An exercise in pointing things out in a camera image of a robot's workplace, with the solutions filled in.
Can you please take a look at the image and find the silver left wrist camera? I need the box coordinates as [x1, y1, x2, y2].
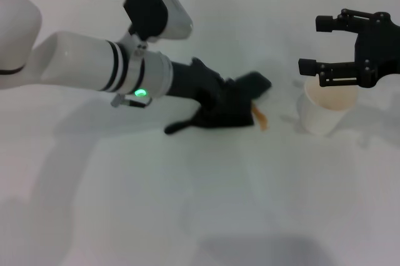
[123, 0, 194, 44]

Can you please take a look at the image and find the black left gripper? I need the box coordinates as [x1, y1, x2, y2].
[167, 57, 226, 114]

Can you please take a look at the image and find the thin left wrist cable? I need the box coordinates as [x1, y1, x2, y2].
[124, 96, 153, 110]

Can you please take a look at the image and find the orange-brown liquid stain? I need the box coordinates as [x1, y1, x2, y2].
[252, 106, 269, 132]

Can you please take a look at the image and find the white paper cup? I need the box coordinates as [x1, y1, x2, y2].
[296, 78, 359, 137]

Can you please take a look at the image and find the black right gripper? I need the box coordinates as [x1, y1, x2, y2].
[298, 8, 400, 88]

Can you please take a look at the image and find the dark blue rag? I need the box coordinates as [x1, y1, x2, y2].
[164, 71, 273, 135]

